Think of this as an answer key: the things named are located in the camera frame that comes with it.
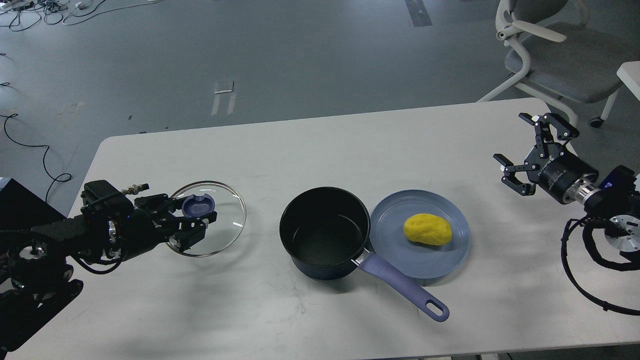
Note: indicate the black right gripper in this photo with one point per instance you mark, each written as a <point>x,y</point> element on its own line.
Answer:
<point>562,172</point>

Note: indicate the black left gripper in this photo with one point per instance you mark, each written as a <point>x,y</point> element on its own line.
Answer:
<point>143,225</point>

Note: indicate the glass pot lid blue knob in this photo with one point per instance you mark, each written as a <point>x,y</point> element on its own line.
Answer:
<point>218,213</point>

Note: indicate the yellow potato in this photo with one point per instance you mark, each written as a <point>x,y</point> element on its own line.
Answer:
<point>427,229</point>

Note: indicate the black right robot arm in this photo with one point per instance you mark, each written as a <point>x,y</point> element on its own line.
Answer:
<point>610,226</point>

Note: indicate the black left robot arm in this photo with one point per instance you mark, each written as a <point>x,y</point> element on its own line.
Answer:
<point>111,229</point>

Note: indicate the grey white office chair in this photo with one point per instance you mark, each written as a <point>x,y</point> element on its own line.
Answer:
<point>560,61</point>

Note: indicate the white table edge right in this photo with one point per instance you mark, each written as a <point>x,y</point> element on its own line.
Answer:
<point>629,74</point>

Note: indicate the black box at left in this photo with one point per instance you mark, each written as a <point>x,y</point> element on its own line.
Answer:
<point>20,209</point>

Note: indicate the blue round plate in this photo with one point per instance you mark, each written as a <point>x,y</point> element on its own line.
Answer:
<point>416,260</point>

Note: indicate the dark blue saucepan purple handle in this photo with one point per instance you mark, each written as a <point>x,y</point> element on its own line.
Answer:
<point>325,231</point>

